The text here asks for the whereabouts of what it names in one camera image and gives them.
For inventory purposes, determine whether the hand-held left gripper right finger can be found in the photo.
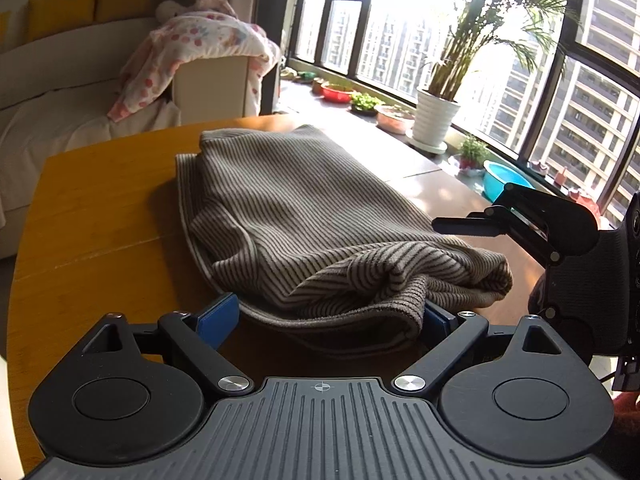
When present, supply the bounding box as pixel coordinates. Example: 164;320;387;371
390;302;566;402

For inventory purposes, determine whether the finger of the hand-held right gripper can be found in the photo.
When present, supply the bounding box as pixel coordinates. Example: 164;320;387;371
431;206;563;267
492;182;601;256

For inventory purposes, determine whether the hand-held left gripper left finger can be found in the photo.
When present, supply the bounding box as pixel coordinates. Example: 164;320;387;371
75;294;256;397

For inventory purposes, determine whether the striped brown sweater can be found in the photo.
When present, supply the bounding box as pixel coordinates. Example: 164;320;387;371
175;125;514;356

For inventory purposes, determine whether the cyan basin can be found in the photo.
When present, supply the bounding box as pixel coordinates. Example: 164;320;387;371
482;160;536;202

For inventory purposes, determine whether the small potted plant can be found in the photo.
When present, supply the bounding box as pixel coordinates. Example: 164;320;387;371
457;135;493;171

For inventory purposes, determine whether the white wheeled pot stand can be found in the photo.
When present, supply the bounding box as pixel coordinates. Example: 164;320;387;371
406;130;448;155

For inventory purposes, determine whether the white ribbed plant pot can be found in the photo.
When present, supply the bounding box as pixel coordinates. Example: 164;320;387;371
412;87;461;148

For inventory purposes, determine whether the pink basin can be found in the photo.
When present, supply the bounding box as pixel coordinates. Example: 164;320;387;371
374;105;416;135

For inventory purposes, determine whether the tray of green sprouts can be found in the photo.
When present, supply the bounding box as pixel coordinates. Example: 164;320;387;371
349;92;383;116

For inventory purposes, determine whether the red basin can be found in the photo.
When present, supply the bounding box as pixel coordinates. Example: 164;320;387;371
320;82;356;103

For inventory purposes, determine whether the tall green palm plant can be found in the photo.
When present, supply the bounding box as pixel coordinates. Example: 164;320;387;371
425;0;581;101

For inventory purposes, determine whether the beige cabinet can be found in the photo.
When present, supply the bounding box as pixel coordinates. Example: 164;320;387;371
170;55;251;123

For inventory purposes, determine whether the white sofa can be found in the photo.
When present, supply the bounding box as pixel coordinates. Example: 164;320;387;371
0;15;181;261

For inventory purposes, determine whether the floral pink blanket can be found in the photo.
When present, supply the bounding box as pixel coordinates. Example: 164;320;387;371
107;0;282;123

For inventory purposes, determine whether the dark curtain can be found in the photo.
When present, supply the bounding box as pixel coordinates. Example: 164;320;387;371
252;0;298;111

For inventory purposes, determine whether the black window frame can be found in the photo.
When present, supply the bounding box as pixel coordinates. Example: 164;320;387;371
252;0;640;241

